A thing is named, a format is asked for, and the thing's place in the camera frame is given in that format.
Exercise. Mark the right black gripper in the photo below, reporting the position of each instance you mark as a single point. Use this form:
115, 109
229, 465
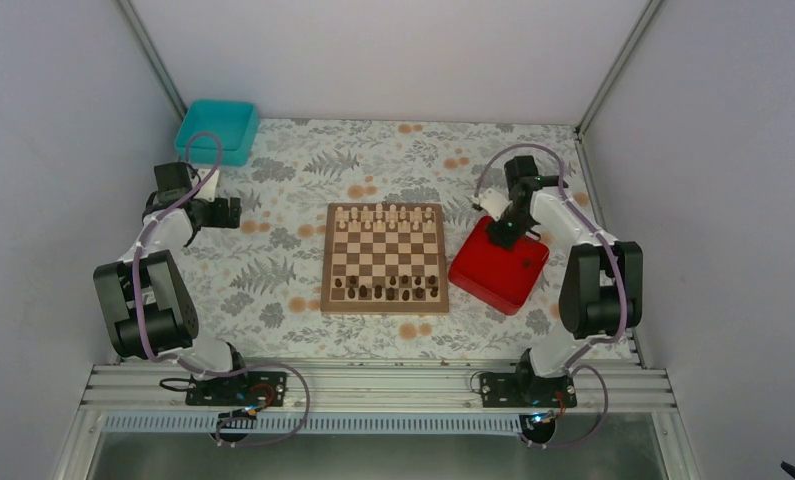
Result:
504, 239

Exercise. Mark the aluminium mounting rail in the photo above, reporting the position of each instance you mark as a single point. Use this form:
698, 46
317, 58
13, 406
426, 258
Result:
388, 397

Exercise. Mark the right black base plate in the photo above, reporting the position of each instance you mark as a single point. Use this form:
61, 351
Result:
511, 390

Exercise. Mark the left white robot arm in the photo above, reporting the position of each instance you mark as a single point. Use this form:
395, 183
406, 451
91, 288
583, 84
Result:
147, 309

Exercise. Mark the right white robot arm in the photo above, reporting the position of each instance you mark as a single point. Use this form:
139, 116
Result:
600, 293

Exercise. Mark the floral patterned table mat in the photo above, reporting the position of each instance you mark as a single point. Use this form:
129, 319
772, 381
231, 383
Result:
259, 286

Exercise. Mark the wooden chessboard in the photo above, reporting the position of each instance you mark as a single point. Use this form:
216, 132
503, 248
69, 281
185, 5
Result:
373, 258

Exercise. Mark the teal plastic bin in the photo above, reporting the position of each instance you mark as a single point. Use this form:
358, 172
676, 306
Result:
234, 123

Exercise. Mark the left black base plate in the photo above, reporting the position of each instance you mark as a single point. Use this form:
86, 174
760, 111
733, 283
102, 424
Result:
252, 389

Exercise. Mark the red plastic tray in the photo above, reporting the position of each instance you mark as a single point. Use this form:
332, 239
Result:
495, 275

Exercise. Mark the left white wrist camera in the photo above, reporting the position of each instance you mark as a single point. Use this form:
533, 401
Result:
209, 180

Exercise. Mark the white chess pieces row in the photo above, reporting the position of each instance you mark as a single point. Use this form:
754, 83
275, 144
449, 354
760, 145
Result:
385, 217

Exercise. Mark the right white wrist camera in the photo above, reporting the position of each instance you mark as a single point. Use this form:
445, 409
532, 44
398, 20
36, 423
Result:
493, 202

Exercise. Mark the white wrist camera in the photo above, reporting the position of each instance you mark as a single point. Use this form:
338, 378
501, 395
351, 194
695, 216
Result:
493, 202
209, 180

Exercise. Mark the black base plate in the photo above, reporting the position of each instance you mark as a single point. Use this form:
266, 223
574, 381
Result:
252, 389
511, 390

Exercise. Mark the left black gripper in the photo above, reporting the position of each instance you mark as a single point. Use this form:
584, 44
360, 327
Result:
220, 221

